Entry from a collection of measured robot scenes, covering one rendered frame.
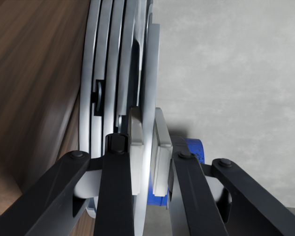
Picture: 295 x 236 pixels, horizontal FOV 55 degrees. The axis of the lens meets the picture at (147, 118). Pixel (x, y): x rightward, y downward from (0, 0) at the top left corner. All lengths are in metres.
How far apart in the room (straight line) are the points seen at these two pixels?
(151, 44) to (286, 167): 3.25
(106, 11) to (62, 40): 0.07
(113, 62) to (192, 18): 1.96
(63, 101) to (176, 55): 2.12
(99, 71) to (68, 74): 0.03
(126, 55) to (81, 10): 0.04
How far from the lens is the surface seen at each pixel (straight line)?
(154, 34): 0.19
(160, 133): 0.16
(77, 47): 0.19
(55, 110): 0.16
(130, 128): 0.16
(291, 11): 2.30
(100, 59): 0.20
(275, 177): 3.50
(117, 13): 0.22
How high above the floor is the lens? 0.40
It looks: level
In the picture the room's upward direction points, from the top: 95 degrees clockwise
